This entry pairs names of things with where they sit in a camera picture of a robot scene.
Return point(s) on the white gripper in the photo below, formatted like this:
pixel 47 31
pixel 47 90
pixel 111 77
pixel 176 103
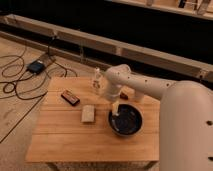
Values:
pixel 113 97

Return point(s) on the dark ceramic bowl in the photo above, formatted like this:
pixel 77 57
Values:
pixel 128 121

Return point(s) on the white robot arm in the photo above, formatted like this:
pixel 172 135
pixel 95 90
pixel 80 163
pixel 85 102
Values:
pixel 185 117

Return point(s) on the brown oblong object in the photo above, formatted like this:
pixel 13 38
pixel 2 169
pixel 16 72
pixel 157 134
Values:
pixel 123 96

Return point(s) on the white cup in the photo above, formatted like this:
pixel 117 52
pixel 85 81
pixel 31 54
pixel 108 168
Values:
pixel 138 96

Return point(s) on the beige sponge block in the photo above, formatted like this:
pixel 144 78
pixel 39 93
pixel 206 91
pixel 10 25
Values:
pixel 88 114

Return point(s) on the dark red rectangular box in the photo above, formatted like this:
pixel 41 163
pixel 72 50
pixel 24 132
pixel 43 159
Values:
pixel 70 97

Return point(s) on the wooden table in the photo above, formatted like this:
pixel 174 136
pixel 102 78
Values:
pixel 61 136

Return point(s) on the blue power box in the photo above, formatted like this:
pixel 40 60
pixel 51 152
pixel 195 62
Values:
pixel 35 67

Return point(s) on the long wooden rail beam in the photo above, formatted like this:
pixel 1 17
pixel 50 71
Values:
pixel 138 53

